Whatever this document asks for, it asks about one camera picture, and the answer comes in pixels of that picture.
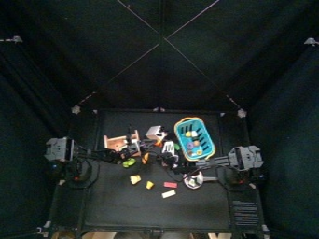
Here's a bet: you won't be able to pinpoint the yellow toy cheese wedge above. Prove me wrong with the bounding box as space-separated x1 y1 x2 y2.
128 174 143 186

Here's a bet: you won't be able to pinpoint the white text label sticker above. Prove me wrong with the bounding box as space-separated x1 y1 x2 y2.
231 200 259 228

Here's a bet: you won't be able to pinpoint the red toy block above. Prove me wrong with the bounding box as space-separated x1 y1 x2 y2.
162 181 179 190

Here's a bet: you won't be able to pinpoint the wooden toy box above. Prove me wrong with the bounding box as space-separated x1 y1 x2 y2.
103 133 140 157

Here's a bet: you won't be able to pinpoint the cream toy block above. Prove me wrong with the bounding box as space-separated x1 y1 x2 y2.
160 189 178 200

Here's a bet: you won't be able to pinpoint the lime green toy food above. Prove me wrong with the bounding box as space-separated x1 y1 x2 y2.
122 157 138 169

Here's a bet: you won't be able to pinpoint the white toy toaster box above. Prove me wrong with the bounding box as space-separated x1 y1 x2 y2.
144 125 167 141

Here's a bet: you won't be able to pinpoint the white toy pan with handle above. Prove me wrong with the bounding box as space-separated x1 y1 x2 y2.
182 171 218 190

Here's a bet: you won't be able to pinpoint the teal toy basket orange handles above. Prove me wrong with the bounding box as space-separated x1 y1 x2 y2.
174 117 216 162

